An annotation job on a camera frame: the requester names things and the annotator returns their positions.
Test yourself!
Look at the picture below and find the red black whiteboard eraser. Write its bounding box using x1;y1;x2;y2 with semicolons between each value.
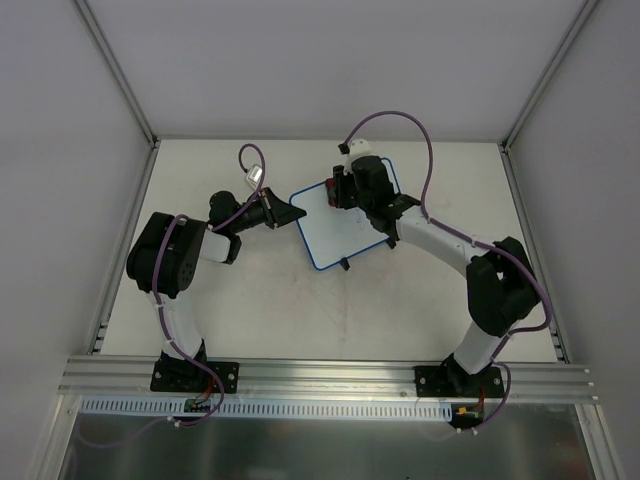
325;178;339;208

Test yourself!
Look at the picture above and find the blue framed whiteboard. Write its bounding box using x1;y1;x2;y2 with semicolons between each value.
289;179;389;271

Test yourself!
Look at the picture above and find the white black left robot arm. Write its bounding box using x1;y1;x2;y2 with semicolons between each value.
126;188;307;390

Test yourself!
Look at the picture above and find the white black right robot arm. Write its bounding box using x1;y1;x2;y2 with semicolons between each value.
325;155;541;396

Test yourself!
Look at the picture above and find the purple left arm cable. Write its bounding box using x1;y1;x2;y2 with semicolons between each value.
74;143;269;447

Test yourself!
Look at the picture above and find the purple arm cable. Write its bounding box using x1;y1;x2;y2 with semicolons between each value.
74;143;269;447
343;110;555;436

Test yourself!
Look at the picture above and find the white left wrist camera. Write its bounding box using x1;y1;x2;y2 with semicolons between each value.
245;164;263;188

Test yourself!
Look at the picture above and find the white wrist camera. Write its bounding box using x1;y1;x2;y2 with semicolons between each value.
338;139;372;170
245;164;263;188

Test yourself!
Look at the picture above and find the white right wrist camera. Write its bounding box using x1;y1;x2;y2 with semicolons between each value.
338;139;372;170

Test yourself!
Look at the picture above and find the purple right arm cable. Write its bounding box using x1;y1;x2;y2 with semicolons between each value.
343;110;555;436

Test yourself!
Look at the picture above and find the aluminium left side rail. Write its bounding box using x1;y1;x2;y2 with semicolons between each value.
83;141;160;356

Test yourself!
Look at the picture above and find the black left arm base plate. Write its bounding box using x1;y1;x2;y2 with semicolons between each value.
150;354;240;394

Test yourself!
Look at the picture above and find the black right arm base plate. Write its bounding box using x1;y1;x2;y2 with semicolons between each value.
413;364;505;399

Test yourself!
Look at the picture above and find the aluminium frame rail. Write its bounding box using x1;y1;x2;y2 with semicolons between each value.
58;355;600;405

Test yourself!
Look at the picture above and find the aluminium right side rail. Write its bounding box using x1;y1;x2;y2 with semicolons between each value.
498;144;571;363

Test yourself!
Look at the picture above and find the white slotted cable duct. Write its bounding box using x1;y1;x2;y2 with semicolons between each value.
79;395;453;423

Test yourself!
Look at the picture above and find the aluminium left corner post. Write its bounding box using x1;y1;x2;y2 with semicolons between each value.
71;0;158;148

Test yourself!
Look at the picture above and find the aluminium corner post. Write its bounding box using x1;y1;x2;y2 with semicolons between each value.
71;0;158;148
500;0;601;152

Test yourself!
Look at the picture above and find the aluminium right corner post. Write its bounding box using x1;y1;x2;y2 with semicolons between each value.
500;0;601;152

